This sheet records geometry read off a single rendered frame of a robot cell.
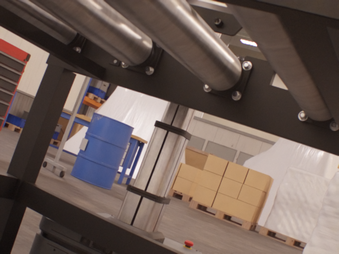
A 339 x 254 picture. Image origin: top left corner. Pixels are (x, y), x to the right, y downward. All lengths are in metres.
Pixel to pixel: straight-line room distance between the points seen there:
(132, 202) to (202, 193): 7.83
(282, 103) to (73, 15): 0.62
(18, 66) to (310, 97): 2.78
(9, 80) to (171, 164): 1.88
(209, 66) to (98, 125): 5.66
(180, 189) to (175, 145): 9.38
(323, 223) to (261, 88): 3.52
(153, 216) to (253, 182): 7.70
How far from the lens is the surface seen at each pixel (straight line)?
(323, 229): 4.94
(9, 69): 3.65
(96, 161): 6.88
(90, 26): 1.38
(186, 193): 11.34
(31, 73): 6.17
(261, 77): 1.54
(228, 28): 1.62
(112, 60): 1.75
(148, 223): 2.03
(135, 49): 1.55
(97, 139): 6.90
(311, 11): 0.53
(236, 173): 9.75
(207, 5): 1.19
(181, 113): 2.06
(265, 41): 0.88
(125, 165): 8.97
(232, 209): 9.71
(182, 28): 1.14
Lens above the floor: 0.56
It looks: 3 degrees up
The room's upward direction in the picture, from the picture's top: 21 degrees clockwise
